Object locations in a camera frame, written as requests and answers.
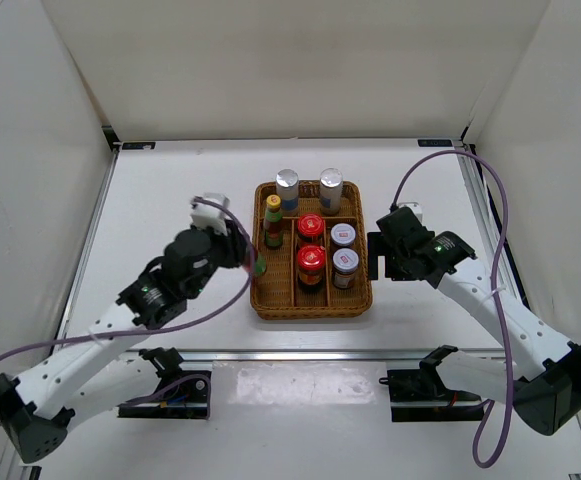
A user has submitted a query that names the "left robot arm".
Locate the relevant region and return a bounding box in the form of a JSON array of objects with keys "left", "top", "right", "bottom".
[{"left": 0, "top": 220, "right": 251, "bottom": 464}]

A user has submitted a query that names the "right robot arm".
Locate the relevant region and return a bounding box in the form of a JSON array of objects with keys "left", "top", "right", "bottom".
[{"left": 368, "top": 206, "right": 581, "bottom": 436}]

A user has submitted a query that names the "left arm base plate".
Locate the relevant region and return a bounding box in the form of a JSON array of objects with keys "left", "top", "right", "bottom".
[{"left": 117, "top": 348, "right": 213, "bottom": 420}]

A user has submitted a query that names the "blue-label pellet jar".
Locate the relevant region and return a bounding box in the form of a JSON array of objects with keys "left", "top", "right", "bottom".
[
  {"left": 276, "top": 169, "right": 299, "bottom": 217},
  {"left": 319, "top": 168, "right": 343, "bottom": 215}
]

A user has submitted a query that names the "yellow-cap sauce bottle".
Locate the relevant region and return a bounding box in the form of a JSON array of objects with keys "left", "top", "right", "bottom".
[
  {"left": 263, "top": 194, "right": 283, "bottom": 249},
  {"left": 243, "top": 249, "right": 267, "bottom": 278}
]

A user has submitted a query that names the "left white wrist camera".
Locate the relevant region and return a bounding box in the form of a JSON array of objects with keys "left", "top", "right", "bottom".
[{"left": 190, "top": 193, "right": 230, "bottom": 236}]

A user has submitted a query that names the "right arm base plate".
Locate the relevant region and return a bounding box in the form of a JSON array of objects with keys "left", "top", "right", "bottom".
[{"left": 378, "top": 369, "right": 486, "bottom": 423}]

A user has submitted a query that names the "wicker basket tray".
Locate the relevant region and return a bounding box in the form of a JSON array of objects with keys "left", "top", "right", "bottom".
[{"left": 250, "top": 180, "right": 373, "bottom": 321}]

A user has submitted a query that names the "red-lid chili jar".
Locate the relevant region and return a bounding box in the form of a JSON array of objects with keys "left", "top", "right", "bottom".
[
  {"left": 296, "top": 244, "right": 326, "bottom": 293},
  {"left": 297, "top": 213, "right": 325, "bottom": 248}
]

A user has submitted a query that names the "white-lid spice jar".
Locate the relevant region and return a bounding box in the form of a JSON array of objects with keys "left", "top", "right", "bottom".
[
  {"left": 332, "top": 248, "right": 360, "bottom": 289},
  {"left": 330, "top": 223, "right": 356, "bottom": 250}
]

